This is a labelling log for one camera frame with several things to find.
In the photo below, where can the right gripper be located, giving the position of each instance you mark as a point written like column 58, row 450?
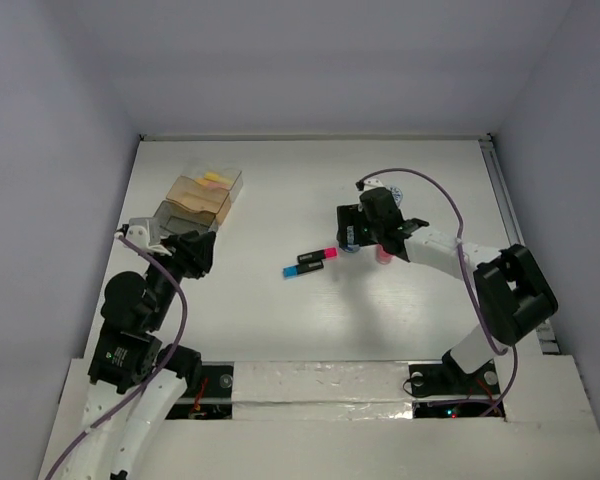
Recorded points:
column 352, row 214

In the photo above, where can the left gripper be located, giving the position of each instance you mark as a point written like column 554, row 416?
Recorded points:
column 191, row 251

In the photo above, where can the pink clear tube case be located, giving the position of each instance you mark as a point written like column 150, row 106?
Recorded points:
column 381, row 256

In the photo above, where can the pink highlighter black body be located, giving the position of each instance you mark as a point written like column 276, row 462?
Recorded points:
column 319, row 255

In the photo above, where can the yellow highlighter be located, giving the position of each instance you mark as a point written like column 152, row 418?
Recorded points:
column 215, row 177

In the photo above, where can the blue highlighter black body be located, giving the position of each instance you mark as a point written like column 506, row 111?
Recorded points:
column 302, row 269

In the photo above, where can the orange highlighter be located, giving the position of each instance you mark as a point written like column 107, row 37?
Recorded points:
column 213, row 185

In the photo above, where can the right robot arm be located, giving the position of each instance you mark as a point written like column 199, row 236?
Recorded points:
column 506, row 286

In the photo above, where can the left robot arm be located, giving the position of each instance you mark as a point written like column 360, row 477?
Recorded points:
column 136, row 379

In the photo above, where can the grey plastic bin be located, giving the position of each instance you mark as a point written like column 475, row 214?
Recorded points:
column 175, row 220

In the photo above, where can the amber plastic bin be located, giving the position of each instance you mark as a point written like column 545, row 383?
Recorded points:
column 189, row 195

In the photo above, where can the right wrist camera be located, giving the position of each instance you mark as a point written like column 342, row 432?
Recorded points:
column 367, row 184

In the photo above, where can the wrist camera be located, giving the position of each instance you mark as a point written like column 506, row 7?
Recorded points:
column 367, row 184
column 143, row 233

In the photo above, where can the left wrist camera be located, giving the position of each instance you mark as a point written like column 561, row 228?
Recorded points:
column 143, row 233

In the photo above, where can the aluminium side rail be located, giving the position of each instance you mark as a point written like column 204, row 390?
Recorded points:
column 517, row 240

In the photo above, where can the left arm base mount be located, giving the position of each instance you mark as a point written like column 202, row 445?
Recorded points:
column 212, row 400

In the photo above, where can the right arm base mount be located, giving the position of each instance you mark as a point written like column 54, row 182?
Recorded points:
column 437, row 394

